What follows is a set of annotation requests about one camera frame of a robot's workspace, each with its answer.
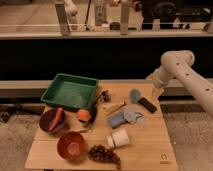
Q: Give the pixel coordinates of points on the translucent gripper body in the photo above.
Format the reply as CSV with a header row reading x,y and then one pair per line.
x,y
157,92

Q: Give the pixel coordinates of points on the black eraser with blue pad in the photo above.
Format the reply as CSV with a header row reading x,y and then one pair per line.
x,y
136,98

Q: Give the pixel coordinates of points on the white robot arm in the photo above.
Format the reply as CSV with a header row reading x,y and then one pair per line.
x,y
177,64

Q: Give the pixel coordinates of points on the green plastic tray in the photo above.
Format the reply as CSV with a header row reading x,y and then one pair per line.
x,y
71,92

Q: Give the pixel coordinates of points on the grey crumpled cloth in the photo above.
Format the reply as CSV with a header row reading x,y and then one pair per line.
x,y
132,116

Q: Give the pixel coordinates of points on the small dark toy figure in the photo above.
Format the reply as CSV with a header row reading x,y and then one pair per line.
x,y
105,96

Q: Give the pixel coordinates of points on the white cup lying sideways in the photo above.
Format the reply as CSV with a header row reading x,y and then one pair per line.
x,y
118,138

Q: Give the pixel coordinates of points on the dark eggplant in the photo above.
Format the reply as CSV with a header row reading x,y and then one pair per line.
x,y
93,111

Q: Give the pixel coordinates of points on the orange fruit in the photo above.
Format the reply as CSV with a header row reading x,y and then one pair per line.
x,y
83,115

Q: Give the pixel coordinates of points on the bunch of dark grapes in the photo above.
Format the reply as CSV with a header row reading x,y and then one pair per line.
x,y
100,153

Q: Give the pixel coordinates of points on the orange wooden bowl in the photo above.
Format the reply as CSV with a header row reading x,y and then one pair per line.
x,y
71,146

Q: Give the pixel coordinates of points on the orange carrot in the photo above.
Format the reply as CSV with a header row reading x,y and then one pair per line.
x,y
56,119

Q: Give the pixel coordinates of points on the purple bowl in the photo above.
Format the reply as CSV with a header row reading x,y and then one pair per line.
x,y
46,121

